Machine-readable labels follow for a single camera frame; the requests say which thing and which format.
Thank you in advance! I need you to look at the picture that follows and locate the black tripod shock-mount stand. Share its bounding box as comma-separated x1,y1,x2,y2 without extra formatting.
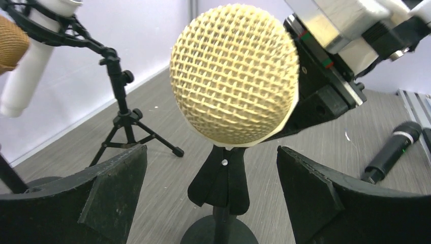
1,1,189,162

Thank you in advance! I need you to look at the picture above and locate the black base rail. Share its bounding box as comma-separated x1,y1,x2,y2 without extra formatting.
422,128,431,152

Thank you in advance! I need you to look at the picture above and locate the white microphone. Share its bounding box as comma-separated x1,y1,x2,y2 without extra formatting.
1,1,83,117

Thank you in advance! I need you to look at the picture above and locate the black microphone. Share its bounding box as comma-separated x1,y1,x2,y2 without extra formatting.
360,121,422,184

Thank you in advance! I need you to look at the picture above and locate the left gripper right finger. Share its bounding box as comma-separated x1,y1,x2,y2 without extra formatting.
276,146,430,243

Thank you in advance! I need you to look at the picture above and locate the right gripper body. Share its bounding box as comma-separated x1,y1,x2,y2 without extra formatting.
269,15,367,140

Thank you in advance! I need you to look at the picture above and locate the black round-base stand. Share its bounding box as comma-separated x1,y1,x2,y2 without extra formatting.
1,155,61,194
180,146,258,244

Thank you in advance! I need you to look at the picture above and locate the aluminium corner post right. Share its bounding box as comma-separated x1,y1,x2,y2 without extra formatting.
187,0,199,22

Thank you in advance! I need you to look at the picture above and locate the cream yellow microphone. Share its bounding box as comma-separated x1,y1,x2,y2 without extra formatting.
169,4,300,147

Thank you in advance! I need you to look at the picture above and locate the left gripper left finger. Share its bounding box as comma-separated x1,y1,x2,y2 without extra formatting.
1,144,147,243

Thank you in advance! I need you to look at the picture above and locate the gold microphone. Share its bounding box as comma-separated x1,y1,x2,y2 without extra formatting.
1,16,30,75

